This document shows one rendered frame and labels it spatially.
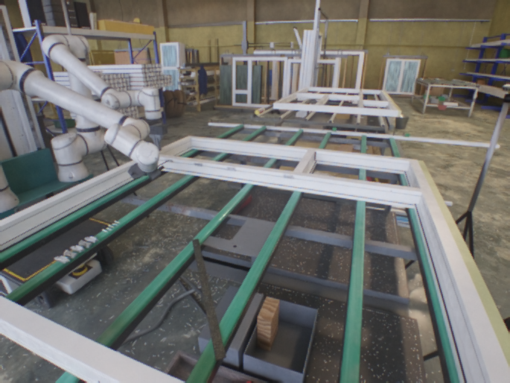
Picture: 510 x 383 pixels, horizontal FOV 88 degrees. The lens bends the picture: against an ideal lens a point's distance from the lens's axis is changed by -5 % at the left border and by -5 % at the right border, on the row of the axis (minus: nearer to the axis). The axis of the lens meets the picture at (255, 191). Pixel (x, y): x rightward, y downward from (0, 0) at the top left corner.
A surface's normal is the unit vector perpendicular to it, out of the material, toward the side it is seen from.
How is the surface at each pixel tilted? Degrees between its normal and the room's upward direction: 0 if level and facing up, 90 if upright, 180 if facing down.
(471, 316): 0
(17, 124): 90
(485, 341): 0
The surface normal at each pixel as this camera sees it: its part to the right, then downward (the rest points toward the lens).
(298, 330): 0.00, -0.90
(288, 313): -0.35, 0.40
